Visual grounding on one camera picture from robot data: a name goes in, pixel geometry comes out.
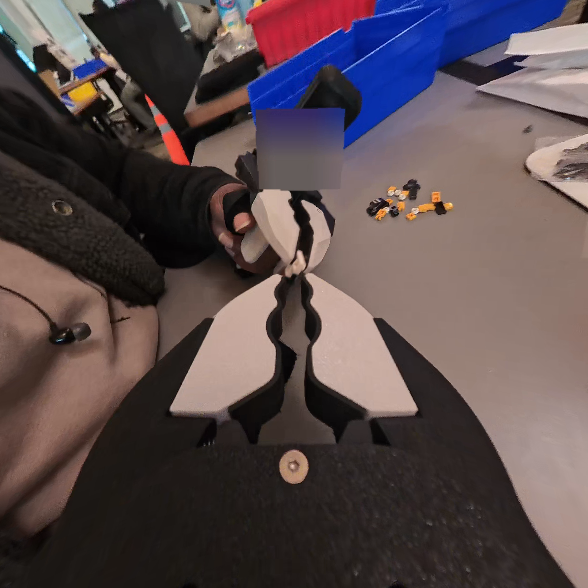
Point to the orange traffic cone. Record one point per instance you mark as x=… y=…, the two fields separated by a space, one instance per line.
x=167 y=133

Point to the dark cloth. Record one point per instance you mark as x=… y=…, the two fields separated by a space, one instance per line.
x=147 y=55

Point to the beige sweatshirt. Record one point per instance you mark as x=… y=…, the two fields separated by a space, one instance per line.
x=55 y=413

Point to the white corner lego plate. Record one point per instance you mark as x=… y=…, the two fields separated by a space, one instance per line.
x=295 y=265

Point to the black fleece jacket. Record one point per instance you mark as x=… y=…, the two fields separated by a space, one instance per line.
x=69 y=229

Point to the person's left hand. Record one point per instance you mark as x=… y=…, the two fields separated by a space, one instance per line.
x=219 y=216

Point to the pile of mixed small lego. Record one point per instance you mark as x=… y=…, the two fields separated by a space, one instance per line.
x=413 y=186

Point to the black bag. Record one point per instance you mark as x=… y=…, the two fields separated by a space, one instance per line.
x=225 y=78

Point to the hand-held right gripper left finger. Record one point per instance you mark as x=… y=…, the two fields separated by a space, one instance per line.
x=229 y=358

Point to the red plastic bin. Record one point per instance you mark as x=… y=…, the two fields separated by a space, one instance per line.
x=312 y=27

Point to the bag of dark lego parts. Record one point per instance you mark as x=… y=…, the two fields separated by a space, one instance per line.
x=574 y=167

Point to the white wipes canister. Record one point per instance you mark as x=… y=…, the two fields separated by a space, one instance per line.
x=229 y=13

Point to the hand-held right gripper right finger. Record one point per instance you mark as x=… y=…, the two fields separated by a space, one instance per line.
x=358 y=363

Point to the blue plastic bin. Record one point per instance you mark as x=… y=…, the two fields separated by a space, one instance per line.
x=496 y=27
x=390 y=78

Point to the white paper bags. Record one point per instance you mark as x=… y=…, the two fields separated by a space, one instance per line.
x=542 y=87

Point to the white tray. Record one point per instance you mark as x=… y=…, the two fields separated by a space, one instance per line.
x=542 y=160

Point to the person's left forearm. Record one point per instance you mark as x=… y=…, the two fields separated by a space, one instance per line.
x=174 y=206

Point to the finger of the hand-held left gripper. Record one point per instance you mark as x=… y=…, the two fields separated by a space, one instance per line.
x=275 y=220
x=321 y=239

